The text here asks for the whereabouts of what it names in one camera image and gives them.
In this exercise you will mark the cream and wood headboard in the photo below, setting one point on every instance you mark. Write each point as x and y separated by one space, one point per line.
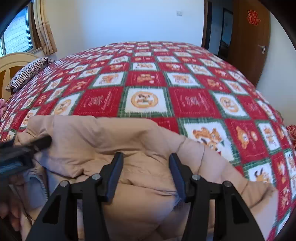
10 64

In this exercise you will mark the dark wooden door frame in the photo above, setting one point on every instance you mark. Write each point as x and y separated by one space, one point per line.
218 24

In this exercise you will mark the red floral cloth on floor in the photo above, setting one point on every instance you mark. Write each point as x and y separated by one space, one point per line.
291 129

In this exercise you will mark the person's left hand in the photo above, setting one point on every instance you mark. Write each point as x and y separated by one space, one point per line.
10 205

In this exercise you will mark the silver door handle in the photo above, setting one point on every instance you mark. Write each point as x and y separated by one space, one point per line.
263 48

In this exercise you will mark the red double happiness decal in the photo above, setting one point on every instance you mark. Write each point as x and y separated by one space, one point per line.
252 17

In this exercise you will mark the striped pillow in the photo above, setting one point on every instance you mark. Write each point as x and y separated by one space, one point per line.
24 75

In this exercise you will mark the beige curtain right panel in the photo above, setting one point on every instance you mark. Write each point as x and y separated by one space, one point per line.
43 28

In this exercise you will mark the folded pink floral quilt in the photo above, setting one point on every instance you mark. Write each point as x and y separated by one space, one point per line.
3 107

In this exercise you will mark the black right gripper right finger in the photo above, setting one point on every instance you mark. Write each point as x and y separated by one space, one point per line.
233 219

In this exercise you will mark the red patchwork bear bedspread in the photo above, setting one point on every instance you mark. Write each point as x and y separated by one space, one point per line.
181 87

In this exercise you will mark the window with metal frame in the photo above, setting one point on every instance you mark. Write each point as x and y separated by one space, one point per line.
18 36

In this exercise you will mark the brown wooden door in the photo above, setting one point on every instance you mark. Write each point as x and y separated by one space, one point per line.
244 52

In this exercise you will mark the lavender quilted puffer jacket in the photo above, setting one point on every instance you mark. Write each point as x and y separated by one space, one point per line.
146 205

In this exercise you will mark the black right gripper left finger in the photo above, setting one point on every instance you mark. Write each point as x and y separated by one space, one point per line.
58 218

